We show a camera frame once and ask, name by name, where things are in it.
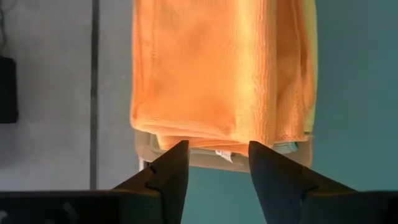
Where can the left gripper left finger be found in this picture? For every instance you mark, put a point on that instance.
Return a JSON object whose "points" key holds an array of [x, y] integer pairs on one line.
{"points": [[140, 205]]}

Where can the orange microfiber towel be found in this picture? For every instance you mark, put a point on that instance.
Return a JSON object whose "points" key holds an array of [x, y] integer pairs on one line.
{"points": [[202, 68]]}

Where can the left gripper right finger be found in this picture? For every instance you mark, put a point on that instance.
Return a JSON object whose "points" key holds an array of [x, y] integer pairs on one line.
{"points": [[295, 202]]}

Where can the teal table mat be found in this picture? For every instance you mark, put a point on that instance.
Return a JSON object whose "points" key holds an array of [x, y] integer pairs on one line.
{"points": [[357, 93]]}

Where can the yellow microfiber towel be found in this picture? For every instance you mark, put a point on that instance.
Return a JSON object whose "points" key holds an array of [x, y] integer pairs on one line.
{"points": [[312, 62]]}

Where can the translucent plastic bin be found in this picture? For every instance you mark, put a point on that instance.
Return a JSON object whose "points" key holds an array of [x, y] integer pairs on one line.
{"points": [[146, 149]]}

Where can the light green microfiber towel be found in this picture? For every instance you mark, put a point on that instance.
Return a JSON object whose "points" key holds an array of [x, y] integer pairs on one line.
{"points": [[289, 147]]}

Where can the small black box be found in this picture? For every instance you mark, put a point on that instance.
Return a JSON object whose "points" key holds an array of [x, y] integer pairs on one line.
{"points": [[7, 90]]}

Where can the orange towel with white label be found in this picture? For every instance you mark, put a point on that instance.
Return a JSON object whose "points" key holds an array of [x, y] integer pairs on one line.
{"points": [[205, 144]]}

